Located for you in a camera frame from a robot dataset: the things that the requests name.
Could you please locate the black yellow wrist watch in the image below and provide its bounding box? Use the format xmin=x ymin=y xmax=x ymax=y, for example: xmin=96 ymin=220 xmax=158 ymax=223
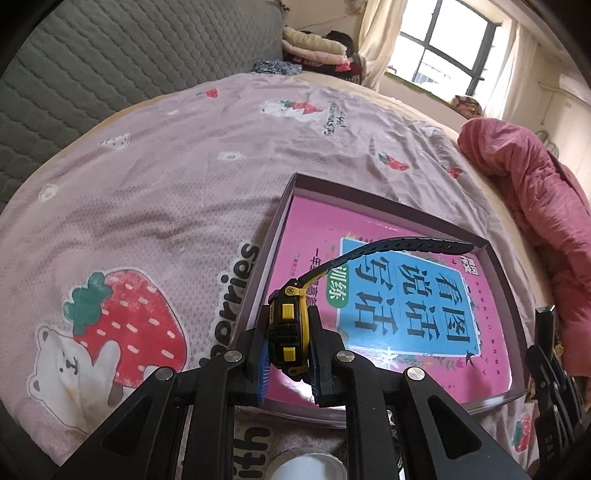
xmin=269 ymin=237 xmax=474 ymax=383

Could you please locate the pink Chinese workbook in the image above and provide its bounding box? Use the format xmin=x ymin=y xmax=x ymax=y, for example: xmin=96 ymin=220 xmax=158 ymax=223
xmin=269 ymin=195 xmax=516 ymax=404

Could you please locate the pink strawberry bed sheet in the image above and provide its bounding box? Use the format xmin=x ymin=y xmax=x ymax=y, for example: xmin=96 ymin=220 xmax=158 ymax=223
xmin=1 ymin=74 xmax=548 ymax=470

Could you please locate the pink comforter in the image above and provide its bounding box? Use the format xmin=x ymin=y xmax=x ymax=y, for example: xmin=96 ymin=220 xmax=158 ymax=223
xmin=458 ymin=118 xmax=590 ymax=377

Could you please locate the shallow grey cardboard box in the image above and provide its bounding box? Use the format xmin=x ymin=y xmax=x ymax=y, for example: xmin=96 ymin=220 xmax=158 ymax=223
xmin=221 ymin=174 xmax=528 ymax=413

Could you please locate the grey quilted headboard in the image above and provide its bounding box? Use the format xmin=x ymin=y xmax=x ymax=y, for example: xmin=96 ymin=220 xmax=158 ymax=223
xmin=1 ymin=1 xmax=287 ymax=205

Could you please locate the dark patterned cloth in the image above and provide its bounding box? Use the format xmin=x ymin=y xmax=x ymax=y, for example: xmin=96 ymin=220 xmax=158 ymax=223
xmin=252 ymin=60 xmax=303 ymax=76

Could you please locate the folded clothes stack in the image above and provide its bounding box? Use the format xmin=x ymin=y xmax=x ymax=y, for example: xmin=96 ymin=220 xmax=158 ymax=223
xmin=281 ymin=27 xmax=363 ymax=85

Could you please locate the cream curtain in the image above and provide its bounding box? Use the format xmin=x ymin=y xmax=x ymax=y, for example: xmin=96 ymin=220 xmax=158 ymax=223
xmin=358 ymin=0 xmax=407 ymax=91

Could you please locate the window with dark frame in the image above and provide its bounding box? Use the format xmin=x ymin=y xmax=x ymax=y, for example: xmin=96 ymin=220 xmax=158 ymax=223
xmin=387 ymin=0 xmax=500 ymax=100

